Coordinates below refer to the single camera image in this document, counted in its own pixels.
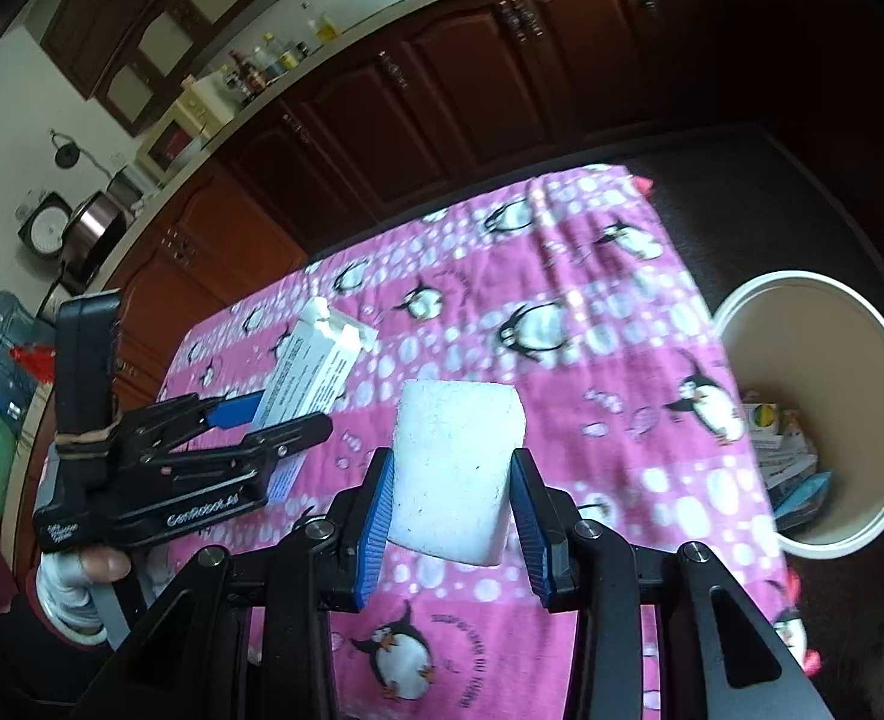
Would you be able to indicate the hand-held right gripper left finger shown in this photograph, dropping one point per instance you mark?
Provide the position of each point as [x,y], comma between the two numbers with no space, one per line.
[374,540]

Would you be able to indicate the green white packet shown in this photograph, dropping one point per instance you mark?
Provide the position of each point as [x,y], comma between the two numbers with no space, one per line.
[761,418]

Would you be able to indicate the pink penguin print blanket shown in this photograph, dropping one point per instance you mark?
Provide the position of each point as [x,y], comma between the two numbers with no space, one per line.
[547,390]

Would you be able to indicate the person's left forearm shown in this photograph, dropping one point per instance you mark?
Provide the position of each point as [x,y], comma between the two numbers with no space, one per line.
[30,667]

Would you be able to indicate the row of condiment bottles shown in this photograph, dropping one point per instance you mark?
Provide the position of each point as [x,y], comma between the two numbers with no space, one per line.
[277,60]

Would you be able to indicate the person's left hand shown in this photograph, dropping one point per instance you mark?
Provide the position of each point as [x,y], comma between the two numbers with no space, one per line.
[75,592]

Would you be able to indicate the white cardboard box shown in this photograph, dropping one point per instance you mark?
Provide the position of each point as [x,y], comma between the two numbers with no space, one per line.
[307,367]

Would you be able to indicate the cream countertop box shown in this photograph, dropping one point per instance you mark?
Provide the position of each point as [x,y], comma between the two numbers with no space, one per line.
[187,124]

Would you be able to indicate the black hanging ladle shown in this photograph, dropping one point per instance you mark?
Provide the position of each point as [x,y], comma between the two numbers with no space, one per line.
[67,154]

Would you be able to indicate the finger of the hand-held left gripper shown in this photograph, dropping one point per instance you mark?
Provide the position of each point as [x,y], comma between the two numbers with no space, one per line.
[292,431]
[232,411]

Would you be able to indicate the white foam block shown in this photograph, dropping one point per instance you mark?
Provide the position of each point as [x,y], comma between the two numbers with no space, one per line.
[457,465]

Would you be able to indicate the white round appliance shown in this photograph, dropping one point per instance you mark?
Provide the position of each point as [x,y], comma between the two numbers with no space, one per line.
[45,221]

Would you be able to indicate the steel cooking pot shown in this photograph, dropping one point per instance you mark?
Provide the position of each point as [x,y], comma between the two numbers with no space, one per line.
[97,229]

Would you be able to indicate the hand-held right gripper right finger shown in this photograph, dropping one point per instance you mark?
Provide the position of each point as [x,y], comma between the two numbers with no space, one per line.
[532,540]

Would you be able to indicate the brown wooden wall cabinet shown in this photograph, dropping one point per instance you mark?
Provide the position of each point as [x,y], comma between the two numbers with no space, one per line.
[164,22]

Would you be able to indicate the beige round bin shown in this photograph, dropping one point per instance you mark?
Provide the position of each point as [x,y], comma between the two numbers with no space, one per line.
[787,345]

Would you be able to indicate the brown wooden kitchen cabinet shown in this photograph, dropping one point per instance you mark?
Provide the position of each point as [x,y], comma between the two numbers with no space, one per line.
[449,105]

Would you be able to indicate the teal packet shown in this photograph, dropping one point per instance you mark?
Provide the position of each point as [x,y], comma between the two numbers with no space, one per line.
[802,502]

